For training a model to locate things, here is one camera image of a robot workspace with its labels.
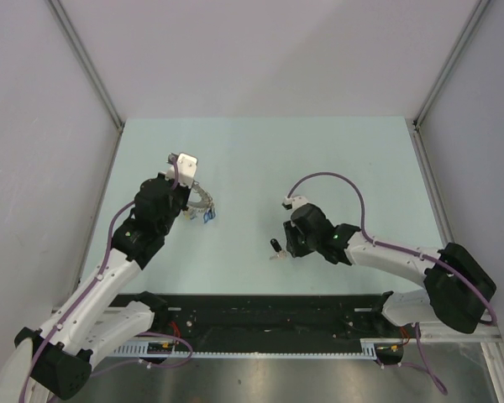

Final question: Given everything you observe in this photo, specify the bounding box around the silver key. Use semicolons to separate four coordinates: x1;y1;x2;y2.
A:
270;250;287;260

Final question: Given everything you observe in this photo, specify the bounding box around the large metal key organizer ring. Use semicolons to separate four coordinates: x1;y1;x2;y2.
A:
182;180;219;223

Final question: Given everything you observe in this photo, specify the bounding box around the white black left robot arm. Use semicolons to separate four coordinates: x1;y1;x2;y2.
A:
14;168;195;400

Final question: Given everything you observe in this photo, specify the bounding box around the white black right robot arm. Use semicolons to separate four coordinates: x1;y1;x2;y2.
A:
282;197;496;337

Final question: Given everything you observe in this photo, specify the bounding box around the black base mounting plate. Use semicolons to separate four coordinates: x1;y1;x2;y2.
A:
108;293;404;349

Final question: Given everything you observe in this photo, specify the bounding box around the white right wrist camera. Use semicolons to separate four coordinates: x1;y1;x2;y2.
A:
281;196;309;211

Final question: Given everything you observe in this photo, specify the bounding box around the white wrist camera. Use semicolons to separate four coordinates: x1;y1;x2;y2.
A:
165;153;198;189
281;196;309;211

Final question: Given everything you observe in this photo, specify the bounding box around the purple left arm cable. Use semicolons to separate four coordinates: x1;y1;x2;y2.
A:
20;159;194;400

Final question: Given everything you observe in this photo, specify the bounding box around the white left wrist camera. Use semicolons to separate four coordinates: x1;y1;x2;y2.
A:
165;153;198;189

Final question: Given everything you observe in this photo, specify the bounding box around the white slotted cable duct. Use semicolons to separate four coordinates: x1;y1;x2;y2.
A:
109;338;404;360

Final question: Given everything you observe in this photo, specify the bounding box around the aluminium frame rail left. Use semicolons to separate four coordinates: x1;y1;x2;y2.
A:
45;0;125;131

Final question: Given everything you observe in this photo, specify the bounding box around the aluminium frame rail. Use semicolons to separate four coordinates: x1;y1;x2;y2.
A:
45;0;125;131
413;0;495;127

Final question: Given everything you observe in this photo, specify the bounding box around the aluminium frame rail right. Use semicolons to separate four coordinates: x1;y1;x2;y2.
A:
413;0;495;127

